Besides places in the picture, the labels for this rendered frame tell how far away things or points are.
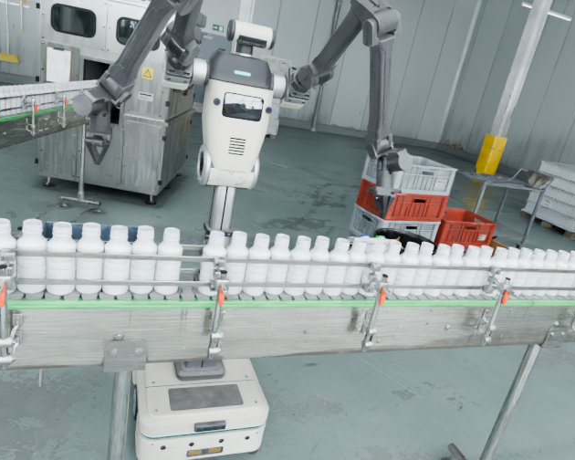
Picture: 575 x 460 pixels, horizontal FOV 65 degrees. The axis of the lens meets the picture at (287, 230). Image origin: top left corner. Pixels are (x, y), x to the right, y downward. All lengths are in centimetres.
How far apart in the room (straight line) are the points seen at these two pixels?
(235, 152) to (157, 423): 106
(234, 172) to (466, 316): 95
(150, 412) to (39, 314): 89
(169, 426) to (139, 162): 334
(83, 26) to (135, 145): 114
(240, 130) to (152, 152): 316
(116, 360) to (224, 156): 82
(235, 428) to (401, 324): 89
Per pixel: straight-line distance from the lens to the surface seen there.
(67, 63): 495
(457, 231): 415
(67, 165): 511
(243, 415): 200
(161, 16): 125
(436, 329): 156
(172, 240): 112
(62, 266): 113
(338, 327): 135
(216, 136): 167
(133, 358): 123
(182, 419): 195
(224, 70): 173
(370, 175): 366
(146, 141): 479
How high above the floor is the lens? 158
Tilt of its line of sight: 19 degrees down
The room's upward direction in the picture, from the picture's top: 12 degrees clockwise
